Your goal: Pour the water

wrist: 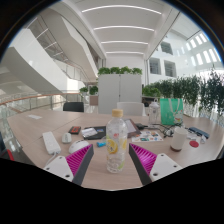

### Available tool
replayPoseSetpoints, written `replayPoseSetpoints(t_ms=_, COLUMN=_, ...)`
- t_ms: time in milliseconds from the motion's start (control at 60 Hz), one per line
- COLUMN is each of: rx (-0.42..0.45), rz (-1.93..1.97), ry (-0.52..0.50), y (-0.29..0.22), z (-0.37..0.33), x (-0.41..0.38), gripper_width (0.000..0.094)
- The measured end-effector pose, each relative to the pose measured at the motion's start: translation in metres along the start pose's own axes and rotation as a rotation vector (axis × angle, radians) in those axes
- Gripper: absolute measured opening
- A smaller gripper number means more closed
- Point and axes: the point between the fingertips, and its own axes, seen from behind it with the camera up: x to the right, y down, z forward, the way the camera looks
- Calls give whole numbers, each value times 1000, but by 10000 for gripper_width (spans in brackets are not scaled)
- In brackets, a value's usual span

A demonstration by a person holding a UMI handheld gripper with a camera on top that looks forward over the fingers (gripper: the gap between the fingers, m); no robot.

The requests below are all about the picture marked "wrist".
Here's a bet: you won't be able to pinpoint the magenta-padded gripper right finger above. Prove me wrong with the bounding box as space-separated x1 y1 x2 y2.
128 143 181 186

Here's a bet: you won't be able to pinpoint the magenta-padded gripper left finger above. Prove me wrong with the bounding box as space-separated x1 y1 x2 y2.
43 143 95 186

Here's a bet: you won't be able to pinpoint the clear plastic drink bottle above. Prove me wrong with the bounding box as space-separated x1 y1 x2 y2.
105 108 129 174

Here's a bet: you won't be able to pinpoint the colourful sticker sheet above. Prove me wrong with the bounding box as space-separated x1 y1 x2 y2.
131 130 164 143

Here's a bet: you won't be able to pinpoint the small white computer mouse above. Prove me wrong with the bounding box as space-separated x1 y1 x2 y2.
61 132 73 144

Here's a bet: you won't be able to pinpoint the black and red case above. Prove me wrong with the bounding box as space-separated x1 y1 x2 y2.
68 125 82 135

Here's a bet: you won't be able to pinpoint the black notebook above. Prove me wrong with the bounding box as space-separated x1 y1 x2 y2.
81 125 108 141

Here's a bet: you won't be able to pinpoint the brown covered book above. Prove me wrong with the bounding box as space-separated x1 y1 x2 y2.
123 118 142 138

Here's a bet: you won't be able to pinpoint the white cup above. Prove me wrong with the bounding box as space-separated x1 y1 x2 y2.
170 126 189 153

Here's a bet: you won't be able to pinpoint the clear shaker bottle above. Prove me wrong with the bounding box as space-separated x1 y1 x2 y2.
148 98 161 127

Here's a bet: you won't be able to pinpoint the white packet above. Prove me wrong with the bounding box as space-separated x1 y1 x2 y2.
186 132 199 141

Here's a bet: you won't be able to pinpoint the white chair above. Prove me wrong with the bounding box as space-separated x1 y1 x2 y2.
116 101 147 117

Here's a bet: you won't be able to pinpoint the green tote bag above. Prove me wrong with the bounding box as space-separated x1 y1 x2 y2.
159 97 185 126

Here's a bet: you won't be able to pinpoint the black chair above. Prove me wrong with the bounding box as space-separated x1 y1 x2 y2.
62 101 85 113

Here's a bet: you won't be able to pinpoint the small potted plants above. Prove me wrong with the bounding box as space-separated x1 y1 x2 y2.
79 85 100 106

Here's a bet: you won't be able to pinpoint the white cabinet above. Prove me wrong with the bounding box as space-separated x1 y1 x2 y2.
97 73 143 115

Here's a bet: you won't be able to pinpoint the green plant hedge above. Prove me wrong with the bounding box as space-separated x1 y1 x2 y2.
142 68 224 116

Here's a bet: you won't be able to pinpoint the green plants on cabinet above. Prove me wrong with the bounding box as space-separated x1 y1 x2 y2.
97 66 143 76

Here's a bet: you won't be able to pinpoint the black cable bundle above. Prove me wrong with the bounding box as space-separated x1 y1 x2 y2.
151 123 176 138

